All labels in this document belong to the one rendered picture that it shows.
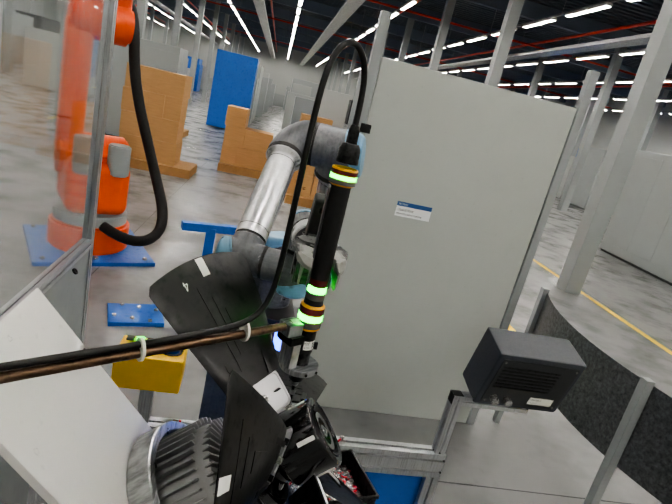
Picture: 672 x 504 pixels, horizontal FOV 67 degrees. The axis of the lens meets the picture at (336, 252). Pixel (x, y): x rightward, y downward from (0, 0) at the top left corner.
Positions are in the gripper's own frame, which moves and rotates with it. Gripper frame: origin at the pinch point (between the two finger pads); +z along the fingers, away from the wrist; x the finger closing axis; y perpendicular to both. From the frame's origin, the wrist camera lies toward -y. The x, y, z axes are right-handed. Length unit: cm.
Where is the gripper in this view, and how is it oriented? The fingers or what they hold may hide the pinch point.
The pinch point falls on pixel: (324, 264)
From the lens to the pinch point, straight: 82.0
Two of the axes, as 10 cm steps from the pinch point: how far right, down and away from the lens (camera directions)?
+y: -2.3, 9.4, 2.7
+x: -9.6, -1.8, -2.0
